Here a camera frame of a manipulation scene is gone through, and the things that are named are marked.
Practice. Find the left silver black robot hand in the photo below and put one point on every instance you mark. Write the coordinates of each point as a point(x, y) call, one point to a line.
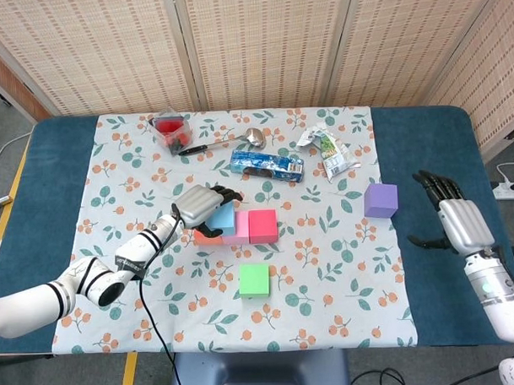
point(196, 205)

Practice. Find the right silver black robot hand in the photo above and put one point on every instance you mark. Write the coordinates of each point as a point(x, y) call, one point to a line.
point(465, 225)

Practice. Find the light blue foam cube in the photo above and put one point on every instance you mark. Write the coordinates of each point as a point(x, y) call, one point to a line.
point(224, 219)

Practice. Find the orange foam cube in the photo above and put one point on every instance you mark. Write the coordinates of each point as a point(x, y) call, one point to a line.
point(210, 240)

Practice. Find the pink foam cube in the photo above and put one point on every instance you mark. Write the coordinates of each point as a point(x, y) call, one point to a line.
point(242, 227)

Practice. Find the red foam cube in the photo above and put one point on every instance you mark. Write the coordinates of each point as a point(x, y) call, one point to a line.
point(262, 225)

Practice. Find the purple foam cube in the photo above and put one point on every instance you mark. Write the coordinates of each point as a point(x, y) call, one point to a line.
point(379, 200)

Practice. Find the green foam cube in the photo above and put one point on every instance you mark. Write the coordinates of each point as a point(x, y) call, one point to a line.
point(253, 280)

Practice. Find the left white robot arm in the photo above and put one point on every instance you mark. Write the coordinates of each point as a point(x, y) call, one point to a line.
point(74, 283)

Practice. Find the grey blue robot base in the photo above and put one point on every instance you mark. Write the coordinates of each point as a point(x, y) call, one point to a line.
point(259, 372)

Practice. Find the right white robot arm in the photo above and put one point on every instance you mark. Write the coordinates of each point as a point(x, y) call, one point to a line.
point(501, 302)

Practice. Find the white power strip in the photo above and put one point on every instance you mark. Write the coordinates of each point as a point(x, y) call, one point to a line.
point(510, 190)

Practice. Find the clear box with red contents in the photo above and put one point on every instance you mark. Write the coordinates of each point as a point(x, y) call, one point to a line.
point(170, 130)

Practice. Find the blue cookie box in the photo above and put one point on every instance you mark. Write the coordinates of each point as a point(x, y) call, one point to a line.
point(266, 164)

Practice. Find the floral print tablecloth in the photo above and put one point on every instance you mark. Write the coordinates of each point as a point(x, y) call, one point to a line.
point(113, 185)

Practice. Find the crumpled white green snack bag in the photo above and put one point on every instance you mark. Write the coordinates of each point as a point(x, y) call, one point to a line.
point(331, 154)

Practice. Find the teal table cover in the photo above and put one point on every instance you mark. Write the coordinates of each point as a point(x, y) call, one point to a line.
point(50, 187)

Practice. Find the bamboo folding screen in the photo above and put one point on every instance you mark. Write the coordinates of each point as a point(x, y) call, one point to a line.
point(256, 44)

